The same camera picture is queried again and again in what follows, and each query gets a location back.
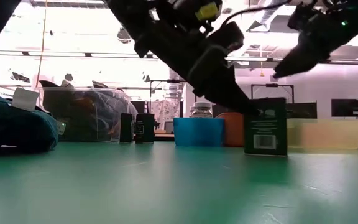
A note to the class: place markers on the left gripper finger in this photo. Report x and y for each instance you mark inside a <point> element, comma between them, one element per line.
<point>232,93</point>

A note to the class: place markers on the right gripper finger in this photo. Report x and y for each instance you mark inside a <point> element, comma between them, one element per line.
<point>303,60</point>

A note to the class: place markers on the green black pepper tin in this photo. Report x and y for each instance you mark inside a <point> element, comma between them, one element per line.
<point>145,130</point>
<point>266,133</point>
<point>126,129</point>

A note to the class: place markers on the orange plastic bin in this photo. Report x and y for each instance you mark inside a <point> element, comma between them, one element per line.
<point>233,130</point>

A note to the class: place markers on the yellow tag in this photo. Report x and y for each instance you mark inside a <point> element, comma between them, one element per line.
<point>207,12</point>

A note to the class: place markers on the dark round ceiling fixture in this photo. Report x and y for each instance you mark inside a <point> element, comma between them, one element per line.
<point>124,35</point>

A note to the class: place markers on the blue plastic bin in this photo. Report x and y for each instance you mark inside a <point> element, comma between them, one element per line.
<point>197,133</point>

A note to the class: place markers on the long ceiling light strip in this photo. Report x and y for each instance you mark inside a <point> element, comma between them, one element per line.
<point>110,55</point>

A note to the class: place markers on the white patterned cloth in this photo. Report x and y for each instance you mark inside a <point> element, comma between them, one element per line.
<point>166,112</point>

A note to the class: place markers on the yellow plastic bin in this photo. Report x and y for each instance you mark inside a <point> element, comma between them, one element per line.
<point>325,135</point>

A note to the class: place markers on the grey folded garment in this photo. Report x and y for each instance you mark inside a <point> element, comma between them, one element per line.
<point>104,112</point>

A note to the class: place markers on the orange garment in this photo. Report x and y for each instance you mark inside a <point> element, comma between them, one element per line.
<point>84,103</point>

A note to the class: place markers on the clear plastic storage bin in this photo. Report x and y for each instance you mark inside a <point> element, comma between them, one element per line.
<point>73,124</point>

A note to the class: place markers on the green table mat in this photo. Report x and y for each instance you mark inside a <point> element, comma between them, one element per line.
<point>135,193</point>

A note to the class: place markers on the dark green garment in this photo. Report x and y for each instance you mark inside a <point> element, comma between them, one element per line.
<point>11,130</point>

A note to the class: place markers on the black metal frame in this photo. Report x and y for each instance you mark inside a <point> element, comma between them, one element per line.
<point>272,85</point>
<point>166,81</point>

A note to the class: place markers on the grey horizontal rail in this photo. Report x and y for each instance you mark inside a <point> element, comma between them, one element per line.
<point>353,62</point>

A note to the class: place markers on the black wall monitor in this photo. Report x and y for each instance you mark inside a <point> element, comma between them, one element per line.
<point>346,108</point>
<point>303,110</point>

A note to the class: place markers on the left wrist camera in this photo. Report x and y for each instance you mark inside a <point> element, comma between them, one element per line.
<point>228,37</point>

